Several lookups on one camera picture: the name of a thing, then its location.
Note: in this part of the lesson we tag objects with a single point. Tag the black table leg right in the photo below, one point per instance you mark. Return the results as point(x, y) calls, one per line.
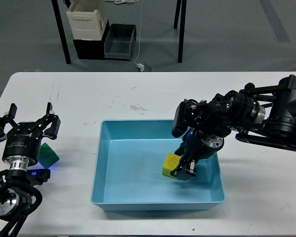
point(180, 14)

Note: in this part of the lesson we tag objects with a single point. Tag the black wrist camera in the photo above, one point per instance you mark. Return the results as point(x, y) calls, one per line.
point(181, 119)

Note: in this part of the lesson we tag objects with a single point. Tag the yellow wooden block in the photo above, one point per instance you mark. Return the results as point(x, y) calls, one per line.
point(171, 163)

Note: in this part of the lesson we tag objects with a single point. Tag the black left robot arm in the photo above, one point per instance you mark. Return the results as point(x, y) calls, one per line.
point(19, 196)

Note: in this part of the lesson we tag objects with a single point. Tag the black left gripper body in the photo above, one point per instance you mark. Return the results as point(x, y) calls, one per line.
point(24, 142)

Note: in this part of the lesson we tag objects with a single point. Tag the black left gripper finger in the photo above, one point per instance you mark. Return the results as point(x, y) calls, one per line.
point(48, 126)
point(8, 118)

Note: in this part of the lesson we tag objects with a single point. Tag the dark grey storage bin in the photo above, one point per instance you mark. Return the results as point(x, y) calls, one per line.
point(119, 42)

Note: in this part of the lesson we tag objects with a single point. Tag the white power adapter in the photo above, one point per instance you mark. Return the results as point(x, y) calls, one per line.
point(141, 67)

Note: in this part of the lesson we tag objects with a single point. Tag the light blue plastic tray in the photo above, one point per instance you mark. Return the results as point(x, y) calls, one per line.
point(128, 174)

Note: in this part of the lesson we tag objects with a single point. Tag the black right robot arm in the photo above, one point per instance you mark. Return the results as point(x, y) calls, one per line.
point(263, 116)

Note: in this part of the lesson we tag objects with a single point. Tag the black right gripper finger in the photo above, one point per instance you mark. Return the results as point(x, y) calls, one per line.
point(181, 150)
point(185, 169)

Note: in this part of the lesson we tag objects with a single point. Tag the black table leg left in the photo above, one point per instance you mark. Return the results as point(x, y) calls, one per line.
point(61, 31)

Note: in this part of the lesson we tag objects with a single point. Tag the black box under crate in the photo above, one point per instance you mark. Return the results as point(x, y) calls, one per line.
point(92, 49)

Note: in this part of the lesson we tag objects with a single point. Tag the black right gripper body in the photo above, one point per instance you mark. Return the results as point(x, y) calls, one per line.
point(199, 145)

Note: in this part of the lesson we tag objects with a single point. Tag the green wooden block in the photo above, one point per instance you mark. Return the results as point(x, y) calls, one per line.
point(47, 157)

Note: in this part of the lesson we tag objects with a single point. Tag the black table leg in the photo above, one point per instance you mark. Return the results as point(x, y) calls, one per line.
point(180, 14)
point(61, 31)

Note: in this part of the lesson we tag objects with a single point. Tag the cream plastic crate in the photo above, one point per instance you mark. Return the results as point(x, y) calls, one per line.
point(87, 19)

